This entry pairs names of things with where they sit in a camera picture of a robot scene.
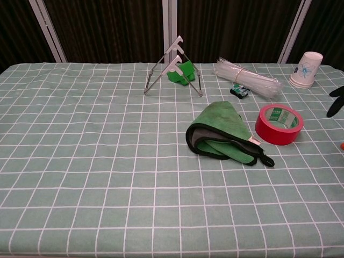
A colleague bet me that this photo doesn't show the white partition frame post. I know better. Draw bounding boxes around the white partition frame post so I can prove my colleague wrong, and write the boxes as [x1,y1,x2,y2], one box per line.
[277,0,313,64]
[28,0,68,63]
[162,0,178,63]

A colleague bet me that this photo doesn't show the clear wrapped straw bundle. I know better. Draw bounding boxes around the clear wrapped straw bundle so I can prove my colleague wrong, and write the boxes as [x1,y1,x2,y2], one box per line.
[213,56,283,98]

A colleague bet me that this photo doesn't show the metal wire stand white clips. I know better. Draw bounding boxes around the metal wire stand white clips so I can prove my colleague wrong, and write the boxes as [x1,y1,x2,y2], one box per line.
[144,35,203,98]

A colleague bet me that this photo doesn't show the small green black toy car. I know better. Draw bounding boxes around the small green black toy car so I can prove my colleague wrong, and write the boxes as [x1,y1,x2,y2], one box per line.
[230,83,250,99]

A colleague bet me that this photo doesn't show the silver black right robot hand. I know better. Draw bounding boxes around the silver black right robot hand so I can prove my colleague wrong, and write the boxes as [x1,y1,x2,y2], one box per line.
[326,85,344,150]

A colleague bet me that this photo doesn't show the red adhesive tape roll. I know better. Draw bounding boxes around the red adhesive tape roll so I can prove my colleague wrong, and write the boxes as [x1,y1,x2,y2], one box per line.
[254,104,305,146]

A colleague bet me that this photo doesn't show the green plastic block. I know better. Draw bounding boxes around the green plastic block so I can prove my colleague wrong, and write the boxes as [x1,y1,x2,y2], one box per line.
[166,61,196,87]

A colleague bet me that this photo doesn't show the white floral paper cup stack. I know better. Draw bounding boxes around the white floral paper cup stack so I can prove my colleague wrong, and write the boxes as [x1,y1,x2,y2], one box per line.
[289,51,324,89]

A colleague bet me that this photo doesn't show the green white checked tablecloth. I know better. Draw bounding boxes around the green white checked tablecloth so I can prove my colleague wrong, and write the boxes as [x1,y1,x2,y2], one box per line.
[0,62,344,258]

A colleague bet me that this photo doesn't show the green and grey cloth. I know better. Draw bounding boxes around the green and grey cloth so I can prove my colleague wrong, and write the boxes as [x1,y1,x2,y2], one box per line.
[185,101,275,168]

